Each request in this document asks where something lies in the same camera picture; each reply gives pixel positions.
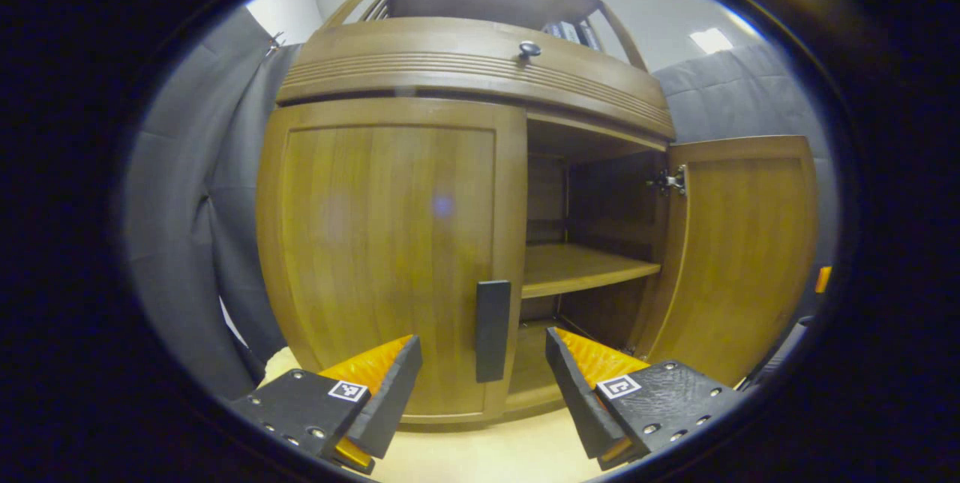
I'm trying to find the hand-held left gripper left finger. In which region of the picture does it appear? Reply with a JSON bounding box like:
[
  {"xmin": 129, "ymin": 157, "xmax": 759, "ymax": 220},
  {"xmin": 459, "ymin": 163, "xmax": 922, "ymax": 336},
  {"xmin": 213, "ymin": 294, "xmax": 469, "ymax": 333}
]
[{"xmin": 229, "ymin": 334, "xmax": 423, "ymax": 475}]

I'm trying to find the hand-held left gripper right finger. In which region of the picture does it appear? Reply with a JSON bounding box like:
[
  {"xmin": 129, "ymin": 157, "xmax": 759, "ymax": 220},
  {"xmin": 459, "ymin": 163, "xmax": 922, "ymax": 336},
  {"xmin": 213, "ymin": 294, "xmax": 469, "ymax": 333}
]
[{"xmin": 545, "ymin": 327, "xmax": 747, "ymax": 469}]

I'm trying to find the wooden shoe cabinet door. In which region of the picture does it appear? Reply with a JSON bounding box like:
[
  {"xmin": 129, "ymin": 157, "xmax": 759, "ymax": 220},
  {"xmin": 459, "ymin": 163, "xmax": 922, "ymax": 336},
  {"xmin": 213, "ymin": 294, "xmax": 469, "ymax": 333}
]
[
  {"xmin": 630, "ymin": 134, "xmax": 820, "ymax": 388},
  {"xmin": 255, "ymin": 97, "xmax": 528, "ymax": 424}
]

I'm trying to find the wooden double-door shoe cabinet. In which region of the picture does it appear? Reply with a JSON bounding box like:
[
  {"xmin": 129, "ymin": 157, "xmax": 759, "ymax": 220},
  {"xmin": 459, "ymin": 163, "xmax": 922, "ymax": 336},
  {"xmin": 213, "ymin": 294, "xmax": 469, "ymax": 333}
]
[{"xmin": 259, "ymin": 0, "xmax": 676, "ymax": 416}]

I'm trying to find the small ceiling light panel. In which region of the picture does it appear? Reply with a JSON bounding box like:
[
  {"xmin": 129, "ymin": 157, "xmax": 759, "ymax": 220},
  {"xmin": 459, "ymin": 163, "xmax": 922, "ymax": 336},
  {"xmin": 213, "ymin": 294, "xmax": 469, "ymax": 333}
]
[{"xmin": 688, "ymin": 27, "xmax": 736, "ymax": 55}]

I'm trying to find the wooden drawer with black knob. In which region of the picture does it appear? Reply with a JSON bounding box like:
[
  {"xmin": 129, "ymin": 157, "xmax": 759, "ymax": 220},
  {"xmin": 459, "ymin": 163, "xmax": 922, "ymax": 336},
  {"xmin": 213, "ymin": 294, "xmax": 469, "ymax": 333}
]
[{"xmin": 275, "ymin": 16, "xmax": 676, "ymax": 140}]

